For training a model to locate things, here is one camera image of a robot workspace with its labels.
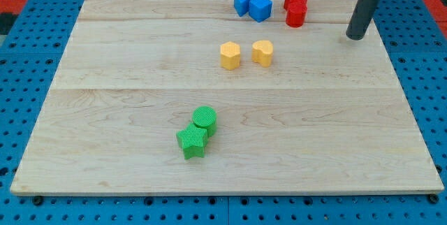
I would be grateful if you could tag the green cylinder block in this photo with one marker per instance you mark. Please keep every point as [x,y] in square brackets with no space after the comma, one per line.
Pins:
[205,117]

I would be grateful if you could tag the yellow hexagon block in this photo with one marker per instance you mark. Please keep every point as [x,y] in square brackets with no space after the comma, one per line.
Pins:
[230,55]

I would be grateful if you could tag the green star block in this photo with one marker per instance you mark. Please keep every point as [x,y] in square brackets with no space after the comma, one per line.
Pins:
[192,140]

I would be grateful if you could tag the yellow heart block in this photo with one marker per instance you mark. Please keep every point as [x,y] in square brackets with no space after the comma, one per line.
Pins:
[262,52]

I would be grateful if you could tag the light wooden board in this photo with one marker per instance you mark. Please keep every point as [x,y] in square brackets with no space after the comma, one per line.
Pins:
[327,117]

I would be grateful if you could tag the blue cube block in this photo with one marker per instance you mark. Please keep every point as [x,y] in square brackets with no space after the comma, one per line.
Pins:
[260,10]

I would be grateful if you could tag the blue triangle block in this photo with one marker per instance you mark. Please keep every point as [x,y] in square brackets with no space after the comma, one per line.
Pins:
[241,6]

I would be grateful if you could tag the red cylinder block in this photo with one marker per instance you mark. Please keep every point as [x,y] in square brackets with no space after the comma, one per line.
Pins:
[295,14]

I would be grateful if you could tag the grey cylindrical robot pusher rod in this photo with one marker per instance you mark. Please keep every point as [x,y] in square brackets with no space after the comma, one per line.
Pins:
[361,18]

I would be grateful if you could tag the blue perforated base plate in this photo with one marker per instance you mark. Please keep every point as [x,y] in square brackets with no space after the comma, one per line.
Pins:
[411,33]

